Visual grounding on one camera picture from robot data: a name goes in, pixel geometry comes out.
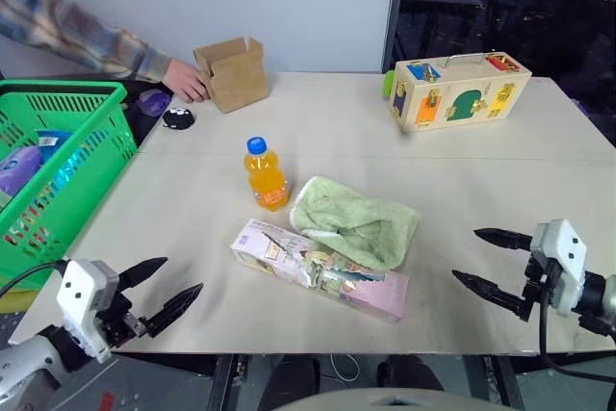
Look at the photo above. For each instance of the blue snack package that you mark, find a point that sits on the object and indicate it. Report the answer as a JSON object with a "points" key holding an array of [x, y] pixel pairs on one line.
{"points": [[50, 144]]}

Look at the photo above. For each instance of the orange juice bottle blue cap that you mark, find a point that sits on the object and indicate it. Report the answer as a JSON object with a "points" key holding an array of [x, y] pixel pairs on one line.
{"points": [[269, 185]]}

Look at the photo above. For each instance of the purple plush toy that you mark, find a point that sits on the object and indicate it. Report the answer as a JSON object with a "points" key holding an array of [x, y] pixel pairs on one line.
{"points": [[154, 102]]}

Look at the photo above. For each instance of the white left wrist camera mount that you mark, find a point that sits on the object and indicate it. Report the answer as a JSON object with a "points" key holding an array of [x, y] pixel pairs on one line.
{"points": [[79, 295]]}

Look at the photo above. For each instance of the brown cardboard box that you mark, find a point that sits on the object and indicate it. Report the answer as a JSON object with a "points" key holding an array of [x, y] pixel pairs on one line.
{"points": [[238, 81]]}

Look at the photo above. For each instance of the green plastic object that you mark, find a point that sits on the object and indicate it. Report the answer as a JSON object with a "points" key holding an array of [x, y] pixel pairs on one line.
{"points": [[389, 84]]}

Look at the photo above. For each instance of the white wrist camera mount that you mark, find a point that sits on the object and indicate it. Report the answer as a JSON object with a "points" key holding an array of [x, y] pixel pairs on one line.
{"points": [[79, 295], [565, 257]]}

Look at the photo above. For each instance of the black table leg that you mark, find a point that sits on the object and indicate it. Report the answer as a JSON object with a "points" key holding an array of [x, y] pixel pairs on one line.
{"points": [[226, 382], [505, 382]]}

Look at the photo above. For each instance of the light green towel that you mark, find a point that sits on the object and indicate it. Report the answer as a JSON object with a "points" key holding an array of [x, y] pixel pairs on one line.
{"points": [[346, 218]]}

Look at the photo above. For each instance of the grey rounded robot torso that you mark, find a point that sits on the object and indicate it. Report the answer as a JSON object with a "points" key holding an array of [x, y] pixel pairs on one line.
{"points": [[385, 401]]}

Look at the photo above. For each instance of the wooden latch lock box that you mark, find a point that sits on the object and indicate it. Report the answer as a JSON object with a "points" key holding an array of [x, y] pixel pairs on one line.
{"points": [[462, 93]]}

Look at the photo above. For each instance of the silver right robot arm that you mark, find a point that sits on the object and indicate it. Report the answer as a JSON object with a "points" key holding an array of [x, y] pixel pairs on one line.
{"points": [[599, 295]]}

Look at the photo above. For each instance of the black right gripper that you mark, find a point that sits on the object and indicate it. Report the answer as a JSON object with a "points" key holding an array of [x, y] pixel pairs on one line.
{"points": [[536, 281]]}

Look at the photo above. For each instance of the black round dotted object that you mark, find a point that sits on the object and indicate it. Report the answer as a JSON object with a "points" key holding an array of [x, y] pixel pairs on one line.
{"points": [[179, 119]]}

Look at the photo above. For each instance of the forearm in plaid sleeve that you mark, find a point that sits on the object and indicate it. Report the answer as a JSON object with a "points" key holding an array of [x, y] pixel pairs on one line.
{"points": [[72, 31]]}

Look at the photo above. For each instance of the pink printed carton box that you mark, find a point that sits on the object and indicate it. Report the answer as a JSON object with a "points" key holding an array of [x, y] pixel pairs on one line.
{"points": [[289, 257]]}

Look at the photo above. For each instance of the yellow foam block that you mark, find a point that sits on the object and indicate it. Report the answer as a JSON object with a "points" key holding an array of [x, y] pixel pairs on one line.
{"points": [[14, 304]]}

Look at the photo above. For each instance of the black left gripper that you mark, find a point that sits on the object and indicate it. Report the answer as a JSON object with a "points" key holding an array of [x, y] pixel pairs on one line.
{"points": [[118, 319]]}

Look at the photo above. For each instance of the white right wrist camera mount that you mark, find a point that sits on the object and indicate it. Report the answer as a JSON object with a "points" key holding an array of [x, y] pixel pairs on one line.
{"points": [[565, 257]]}

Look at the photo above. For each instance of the purple pouch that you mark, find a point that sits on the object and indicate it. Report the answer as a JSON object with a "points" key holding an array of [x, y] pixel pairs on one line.
{"points": [[17, 168]]}

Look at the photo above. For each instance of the green plastic shopping basket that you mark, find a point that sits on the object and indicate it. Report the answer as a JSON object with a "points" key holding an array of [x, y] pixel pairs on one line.
{"points": [[62, 89]]}

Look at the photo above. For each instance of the dark window frame post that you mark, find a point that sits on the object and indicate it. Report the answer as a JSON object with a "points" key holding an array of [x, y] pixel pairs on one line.
{"points": [[394, 11]]}

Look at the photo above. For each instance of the person's bare hand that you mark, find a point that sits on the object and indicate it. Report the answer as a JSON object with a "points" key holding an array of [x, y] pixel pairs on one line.
{"points": [[185, 81]]}

